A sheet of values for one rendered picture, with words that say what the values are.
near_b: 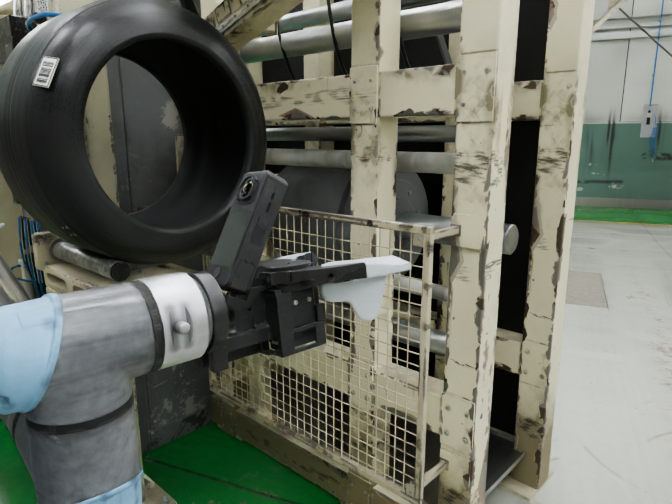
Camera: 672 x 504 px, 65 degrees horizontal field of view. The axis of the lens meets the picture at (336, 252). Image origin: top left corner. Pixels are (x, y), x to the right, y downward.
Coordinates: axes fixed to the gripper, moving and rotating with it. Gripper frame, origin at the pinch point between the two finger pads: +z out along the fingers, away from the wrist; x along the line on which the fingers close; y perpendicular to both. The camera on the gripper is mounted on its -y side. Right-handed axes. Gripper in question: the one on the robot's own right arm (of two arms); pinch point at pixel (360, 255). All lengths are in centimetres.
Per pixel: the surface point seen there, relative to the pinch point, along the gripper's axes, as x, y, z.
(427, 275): -33, 13, 50
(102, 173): -112, -18, 9
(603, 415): -53, 100, 186
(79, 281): -89, 8, -7
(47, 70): -67, -34, -12
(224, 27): -92, -56, 41
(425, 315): -34, 22, 50
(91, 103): -109, -37, 8
